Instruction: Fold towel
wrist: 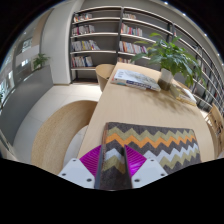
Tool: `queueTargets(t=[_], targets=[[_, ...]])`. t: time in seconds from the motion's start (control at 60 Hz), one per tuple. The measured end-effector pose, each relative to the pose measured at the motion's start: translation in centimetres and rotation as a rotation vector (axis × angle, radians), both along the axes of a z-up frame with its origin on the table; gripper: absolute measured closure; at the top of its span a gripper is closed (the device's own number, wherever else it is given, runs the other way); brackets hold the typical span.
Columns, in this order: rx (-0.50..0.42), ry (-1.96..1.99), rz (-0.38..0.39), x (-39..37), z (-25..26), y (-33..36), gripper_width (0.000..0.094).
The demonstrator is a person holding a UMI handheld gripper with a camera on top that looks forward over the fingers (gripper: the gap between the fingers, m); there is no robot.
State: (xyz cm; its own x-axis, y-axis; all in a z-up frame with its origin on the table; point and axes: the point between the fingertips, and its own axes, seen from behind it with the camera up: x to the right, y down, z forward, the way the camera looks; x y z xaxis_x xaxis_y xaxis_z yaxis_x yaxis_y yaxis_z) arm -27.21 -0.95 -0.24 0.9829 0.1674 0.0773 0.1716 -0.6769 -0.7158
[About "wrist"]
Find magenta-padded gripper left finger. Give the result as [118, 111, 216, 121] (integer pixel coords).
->
[57, 144, 103, 189]

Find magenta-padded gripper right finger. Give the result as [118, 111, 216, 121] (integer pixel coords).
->
[123, 144, 169, 189]

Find zigzag striped brown towel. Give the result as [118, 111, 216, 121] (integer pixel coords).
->
[94, 121, 203, 191]

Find slatted wooden chair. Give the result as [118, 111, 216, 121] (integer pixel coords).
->
[203, 103, 224, 158]

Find yellow-green cover book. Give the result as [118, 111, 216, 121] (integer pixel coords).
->
[169, 83, 198, 108]

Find large white book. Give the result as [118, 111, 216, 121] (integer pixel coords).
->
[110, 68, 162, 92]

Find green potted plant white pot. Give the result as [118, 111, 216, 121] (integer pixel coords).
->
[130, 32, 204, 92]

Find small potted plant on ledge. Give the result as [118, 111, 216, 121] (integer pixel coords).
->
[32, 53, 51, 71]

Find grey bookshelf unit with books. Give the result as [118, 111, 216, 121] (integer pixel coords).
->
[68, 4, 224, 116]

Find ceiling spot lights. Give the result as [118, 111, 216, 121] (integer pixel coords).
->
[162, 1, 209, 38]

